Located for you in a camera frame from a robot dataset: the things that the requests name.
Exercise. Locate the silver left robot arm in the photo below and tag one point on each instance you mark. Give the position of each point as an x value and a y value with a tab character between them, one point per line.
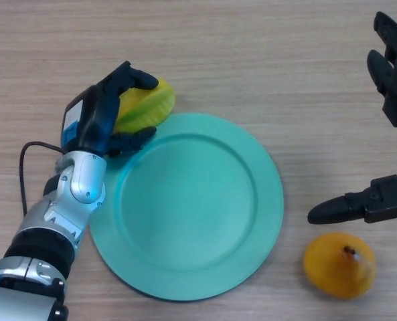
77	187

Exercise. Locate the yellow starfruit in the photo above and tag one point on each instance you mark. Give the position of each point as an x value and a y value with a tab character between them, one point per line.
148	107

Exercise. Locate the orange pear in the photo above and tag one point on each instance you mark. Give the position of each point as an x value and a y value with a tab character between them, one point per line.
332	271

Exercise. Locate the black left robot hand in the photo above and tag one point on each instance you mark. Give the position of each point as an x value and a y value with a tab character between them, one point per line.
91	117

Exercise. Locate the green round plate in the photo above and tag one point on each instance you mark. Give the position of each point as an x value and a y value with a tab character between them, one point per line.
191	210

